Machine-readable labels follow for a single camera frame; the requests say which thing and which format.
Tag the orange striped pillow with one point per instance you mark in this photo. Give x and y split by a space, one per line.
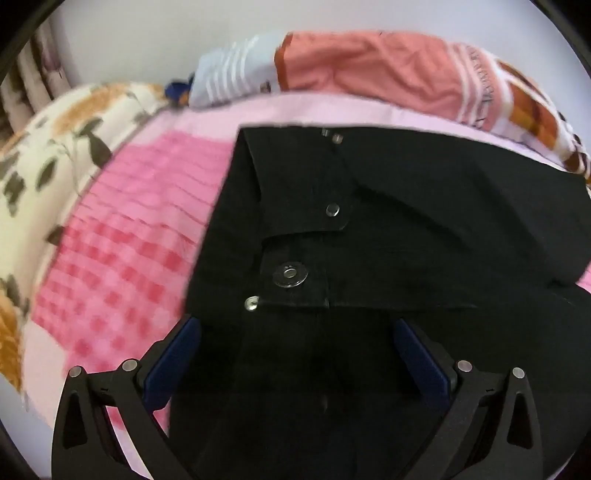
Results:
369 64

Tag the striped curtain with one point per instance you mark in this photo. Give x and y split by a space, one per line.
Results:
39 60

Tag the pink checked bed sheet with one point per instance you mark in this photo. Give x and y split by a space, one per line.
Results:
138 230

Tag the dark blue cloth item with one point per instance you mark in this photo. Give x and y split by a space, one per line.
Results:
178 90

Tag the black pants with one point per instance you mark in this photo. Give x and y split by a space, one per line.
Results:
415 230

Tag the cream floral blanket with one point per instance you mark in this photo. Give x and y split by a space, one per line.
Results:
46 138

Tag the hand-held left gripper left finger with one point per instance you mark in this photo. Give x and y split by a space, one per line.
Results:
173 364

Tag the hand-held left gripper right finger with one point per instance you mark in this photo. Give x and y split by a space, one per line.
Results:
422 364

